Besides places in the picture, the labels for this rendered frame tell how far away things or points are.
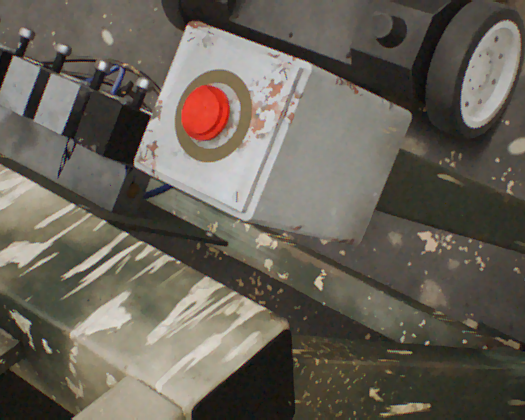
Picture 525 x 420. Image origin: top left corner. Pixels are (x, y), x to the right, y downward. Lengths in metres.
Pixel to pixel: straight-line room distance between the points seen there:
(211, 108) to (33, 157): 0.43
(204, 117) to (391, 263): 1.00
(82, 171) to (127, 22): 1.04
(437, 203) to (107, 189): 0.32
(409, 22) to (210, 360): 0.83
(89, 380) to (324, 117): 0.29
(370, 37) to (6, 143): 0.60
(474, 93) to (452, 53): 0.11
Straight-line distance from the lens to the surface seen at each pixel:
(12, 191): 1.05
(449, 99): 1.54
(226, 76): 0.79
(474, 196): 1.13
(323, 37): 1.65
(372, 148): 0.87
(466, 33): 1.54
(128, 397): 0.82
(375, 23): 1.55
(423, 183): 1.03
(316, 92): 0.78
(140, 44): 2.11
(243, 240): 1.67
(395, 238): 1.74
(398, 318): 1.53
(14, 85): 1.18
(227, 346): 0.85
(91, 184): 1.11
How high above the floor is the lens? 1.56
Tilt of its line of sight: 56 degrees down
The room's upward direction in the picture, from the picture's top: 76 degrees counter-clockwise
